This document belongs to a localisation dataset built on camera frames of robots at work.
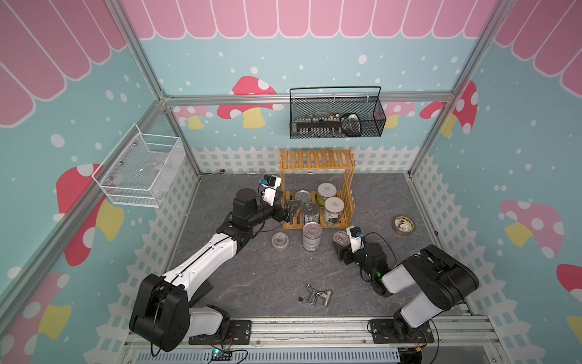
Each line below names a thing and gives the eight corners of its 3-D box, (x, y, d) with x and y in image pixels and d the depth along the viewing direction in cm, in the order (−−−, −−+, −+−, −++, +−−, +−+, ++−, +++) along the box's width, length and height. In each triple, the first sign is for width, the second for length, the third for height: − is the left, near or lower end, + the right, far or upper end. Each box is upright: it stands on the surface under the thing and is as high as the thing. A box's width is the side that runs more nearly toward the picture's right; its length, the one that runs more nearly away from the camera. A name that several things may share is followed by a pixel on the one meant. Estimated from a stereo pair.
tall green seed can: (302, 252, 94) (303, 239, 85) (302, 235, 99) (303, 221, 90) (320, 252, 94) (323, 239, 85) (319, 235, 99) (321, 221, 90)
